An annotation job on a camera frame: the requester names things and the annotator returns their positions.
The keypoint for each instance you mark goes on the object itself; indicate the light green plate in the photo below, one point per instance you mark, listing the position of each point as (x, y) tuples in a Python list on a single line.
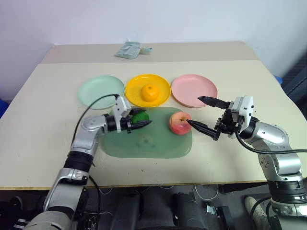
[(99, 89)]

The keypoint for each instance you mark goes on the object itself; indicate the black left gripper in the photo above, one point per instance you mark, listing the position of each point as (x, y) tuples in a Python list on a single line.
[(125, 122)]

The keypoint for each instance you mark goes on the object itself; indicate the blue object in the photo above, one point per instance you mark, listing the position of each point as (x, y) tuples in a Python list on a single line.
[(278, 79)]

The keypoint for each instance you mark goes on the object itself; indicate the pink plate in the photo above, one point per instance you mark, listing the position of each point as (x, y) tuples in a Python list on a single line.
[(192, 87)]

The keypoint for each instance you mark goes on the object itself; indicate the dark rounded right leg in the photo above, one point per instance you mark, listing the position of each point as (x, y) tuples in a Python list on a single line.
[(185, 208)]

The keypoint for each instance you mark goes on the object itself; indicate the green round fruit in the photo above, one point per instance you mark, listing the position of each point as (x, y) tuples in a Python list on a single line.
[(142, 117)]

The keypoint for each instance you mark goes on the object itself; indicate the orange mandarin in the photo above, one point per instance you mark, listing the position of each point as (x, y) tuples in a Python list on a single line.
[(150, 93)]

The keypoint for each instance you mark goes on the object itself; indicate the dark rounded leg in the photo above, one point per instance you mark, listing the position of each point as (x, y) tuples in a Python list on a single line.
[(185, 208), (126, 210)]

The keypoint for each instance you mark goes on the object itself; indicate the pale green pouch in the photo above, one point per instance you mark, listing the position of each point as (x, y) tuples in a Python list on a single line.
[(127, 50)]

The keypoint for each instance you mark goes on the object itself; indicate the dark rounded left leg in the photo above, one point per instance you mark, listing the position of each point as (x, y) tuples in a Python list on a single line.
[(126, 210)]

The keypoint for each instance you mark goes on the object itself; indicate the red apple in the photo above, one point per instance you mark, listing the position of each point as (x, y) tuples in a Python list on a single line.
[(178, 124)]

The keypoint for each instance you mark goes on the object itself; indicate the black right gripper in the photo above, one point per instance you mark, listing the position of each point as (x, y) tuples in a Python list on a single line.
[(226, 121)]

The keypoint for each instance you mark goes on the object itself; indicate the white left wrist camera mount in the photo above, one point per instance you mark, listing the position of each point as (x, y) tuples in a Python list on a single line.
[(121, 109)]

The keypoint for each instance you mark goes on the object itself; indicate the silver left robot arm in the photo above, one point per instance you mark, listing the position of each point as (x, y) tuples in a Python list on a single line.
[(86, 143)]

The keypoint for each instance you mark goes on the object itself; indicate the yellow plate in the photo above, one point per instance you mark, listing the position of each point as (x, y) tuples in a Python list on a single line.
[(134, 88)]

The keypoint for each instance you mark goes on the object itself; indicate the green translucent tray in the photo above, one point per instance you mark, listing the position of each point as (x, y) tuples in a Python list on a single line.
[(148, 141)]

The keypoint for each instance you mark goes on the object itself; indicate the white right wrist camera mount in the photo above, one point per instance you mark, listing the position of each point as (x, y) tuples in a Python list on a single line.
[(243, 107)]

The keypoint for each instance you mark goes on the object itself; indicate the white power strip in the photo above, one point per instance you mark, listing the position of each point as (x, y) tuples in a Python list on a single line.
[(255, 210)]

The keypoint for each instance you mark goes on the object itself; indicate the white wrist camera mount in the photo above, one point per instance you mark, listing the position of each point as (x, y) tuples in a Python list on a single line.
[(243, 107), (121, 109)]

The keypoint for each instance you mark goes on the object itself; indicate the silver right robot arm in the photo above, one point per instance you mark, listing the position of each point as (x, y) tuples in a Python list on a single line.
[(273, 143)]

